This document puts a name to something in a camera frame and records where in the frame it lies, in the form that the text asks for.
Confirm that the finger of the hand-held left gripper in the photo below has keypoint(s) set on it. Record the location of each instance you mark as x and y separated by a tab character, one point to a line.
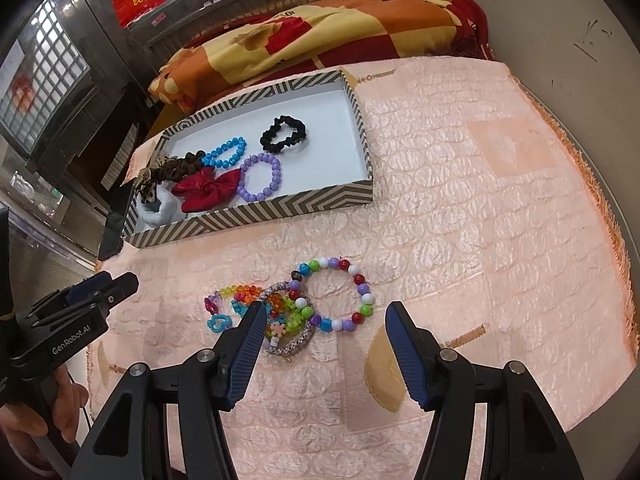
70	305
124	286

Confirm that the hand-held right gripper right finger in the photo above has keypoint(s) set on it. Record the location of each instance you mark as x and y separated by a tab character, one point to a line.
407	355

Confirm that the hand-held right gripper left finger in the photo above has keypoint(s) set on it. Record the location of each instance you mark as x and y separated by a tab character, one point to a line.
247	355

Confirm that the light blue scrunchie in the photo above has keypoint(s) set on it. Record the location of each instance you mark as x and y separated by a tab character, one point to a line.
160	212

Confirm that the red satin bow hair clip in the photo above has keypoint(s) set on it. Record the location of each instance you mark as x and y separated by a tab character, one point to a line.
200	187

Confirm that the brown scrunchie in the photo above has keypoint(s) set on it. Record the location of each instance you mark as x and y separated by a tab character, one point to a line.
185	165

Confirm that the black scrunchie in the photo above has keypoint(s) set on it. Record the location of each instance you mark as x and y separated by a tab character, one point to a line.
270	135

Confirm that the striped cardboard box tray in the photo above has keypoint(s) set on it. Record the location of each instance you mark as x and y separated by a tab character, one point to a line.
320	110

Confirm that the person's left hand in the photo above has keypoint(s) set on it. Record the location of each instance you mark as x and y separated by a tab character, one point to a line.
77	405

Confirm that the black smartphone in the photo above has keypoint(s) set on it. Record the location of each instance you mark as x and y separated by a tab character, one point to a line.
115	225

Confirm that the pink quilted mat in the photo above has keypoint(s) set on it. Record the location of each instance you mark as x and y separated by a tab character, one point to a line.
475	210

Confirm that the dark cabinet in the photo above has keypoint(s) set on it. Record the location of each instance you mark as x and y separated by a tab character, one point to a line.
75	125

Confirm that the red door sticker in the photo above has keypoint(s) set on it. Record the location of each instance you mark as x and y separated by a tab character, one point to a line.
22	94

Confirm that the metal framed glass door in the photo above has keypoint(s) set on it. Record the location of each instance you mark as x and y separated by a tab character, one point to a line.
55	60

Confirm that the white paper notice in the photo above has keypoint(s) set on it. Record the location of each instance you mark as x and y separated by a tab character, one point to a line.
11	60

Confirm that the red and yellow patterned blanket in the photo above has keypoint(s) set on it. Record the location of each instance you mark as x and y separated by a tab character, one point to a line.
350	25

